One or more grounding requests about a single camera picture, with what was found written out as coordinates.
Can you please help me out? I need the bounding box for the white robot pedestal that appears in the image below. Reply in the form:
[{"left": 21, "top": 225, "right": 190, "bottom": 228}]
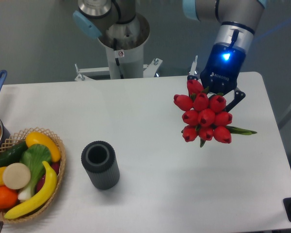
[{"left": 73, "top": 11, "right": 162, "bottom": 79}]

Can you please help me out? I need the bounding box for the woven wicker basket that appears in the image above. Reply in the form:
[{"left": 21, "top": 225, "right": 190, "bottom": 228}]
[{"left": 0, "top": 127, "right": 66, "bottom": 224}]

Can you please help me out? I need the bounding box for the red tulip bouquet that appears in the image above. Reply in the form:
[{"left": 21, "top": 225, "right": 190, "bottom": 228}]
[{"left": 174, "top": 79, "right": 257, "bottom": 147}]

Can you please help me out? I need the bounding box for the dark grey ribbed vase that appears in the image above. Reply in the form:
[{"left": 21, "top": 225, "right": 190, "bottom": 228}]
[{"left": 81, "top": 141, "right": 120, "bottom": 190}]

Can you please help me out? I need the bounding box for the green cucumber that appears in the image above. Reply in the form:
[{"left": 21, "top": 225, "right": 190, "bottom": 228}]
[{"left": 0, "top": 141, "right": 28, "bottom": 167}]

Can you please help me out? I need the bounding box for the beige round disc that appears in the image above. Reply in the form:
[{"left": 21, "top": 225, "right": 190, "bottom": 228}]
[{"left": 2, "top": 163, "right": 31, "bottom": 190}]

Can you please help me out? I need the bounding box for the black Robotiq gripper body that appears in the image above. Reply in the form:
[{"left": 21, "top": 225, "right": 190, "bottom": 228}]
[{"left": 200, "top": 44, "right": 246, "bottom": 95}]

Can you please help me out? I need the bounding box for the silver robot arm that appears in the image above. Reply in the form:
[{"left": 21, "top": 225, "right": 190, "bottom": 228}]
[{"left": 73, "top": 0, "right": 266, "bottom": 111}]

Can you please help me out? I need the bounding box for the green bok choy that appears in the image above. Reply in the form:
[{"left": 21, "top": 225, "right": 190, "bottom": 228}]
[{"left": 18, "top": 144, "right": 51, "bottom": 202}]

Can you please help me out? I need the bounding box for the yellow banana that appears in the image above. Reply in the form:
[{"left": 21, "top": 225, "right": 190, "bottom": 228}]
[{"left": 4, "top": 161, "right": 57, "bottom": 219}]

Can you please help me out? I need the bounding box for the orange fruit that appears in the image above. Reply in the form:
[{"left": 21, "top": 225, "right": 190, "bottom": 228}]
[{"left": 0, "top": 186, "right": 18, "bottom": 210}]

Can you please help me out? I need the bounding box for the dark red vegetable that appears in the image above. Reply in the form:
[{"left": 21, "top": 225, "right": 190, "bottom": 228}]
[{"left": 35, "top": 162, "right": 61, "bottom": 193}]

